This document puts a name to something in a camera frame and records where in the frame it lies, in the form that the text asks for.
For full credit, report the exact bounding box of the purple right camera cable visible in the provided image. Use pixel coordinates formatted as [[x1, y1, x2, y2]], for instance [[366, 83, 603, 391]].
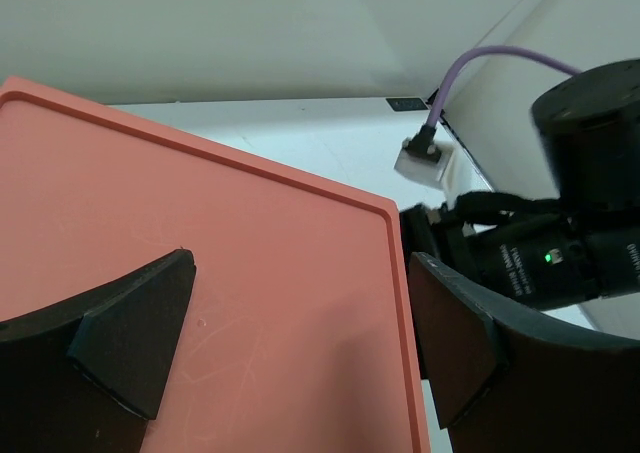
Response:
[[424, 45, 584, 142]]

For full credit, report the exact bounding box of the black table label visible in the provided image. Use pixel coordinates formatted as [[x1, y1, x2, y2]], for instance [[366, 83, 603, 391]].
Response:
[[386, 97, 429, 112]]

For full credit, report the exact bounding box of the red drawer box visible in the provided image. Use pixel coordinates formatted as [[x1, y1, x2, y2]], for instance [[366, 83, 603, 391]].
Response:
[[1, 78, 430, 452]]

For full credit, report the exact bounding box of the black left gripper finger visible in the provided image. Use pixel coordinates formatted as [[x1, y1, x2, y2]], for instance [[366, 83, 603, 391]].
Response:
[[1, 249, 196, 452]]

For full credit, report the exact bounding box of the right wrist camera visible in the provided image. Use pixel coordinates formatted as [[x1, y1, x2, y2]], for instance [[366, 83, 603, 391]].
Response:
[[394, 138, 455, 190]]

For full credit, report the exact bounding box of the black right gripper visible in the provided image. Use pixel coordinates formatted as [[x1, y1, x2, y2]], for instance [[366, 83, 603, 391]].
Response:
[[399, 202, 639, 452]]

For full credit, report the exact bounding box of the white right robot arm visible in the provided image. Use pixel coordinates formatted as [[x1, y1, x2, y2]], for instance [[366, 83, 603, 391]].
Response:
[[400, 59, 639, 452]]

